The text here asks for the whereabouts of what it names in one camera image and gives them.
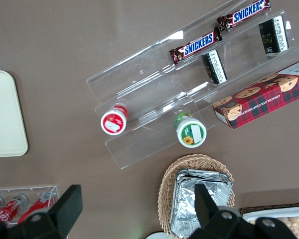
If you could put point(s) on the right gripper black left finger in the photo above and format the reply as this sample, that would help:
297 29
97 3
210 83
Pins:
69 204

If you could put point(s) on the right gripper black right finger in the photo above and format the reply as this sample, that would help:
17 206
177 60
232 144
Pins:
204 206

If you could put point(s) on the aluminium foil tray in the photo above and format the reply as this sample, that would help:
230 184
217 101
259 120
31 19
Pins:
184 199
201 173

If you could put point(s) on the oval light wicker basket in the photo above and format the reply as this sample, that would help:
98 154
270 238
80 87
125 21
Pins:
169 179

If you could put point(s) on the dark mat under snack tray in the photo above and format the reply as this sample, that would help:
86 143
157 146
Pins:
276 206

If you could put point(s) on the white rectangular snack tray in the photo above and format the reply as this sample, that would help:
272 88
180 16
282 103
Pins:
276 213

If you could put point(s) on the beige plastic serving tray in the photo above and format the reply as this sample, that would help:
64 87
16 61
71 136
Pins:
5 114

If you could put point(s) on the clear acrylic bottle rack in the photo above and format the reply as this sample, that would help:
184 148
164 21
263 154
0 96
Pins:
40 189

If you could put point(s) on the green-lidded small jar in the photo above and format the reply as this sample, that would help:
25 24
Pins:
192 133

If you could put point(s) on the red-lidded small jar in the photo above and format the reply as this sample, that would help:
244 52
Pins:
113 122

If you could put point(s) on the red tartan cookie box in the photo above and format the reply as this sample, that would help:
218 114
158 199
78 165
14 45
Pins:
259 102

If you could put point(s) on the clear acrylic stepped shelf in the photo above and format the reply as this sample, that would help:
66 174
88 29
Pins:
139 84

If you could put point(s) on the small black chocolate box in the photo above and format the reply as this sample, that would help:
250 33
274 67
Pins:
214 67
274 35

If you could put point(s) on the Snickers chocolate bar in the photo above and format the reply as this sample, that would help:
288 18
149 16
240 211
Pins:
196 44
246 12

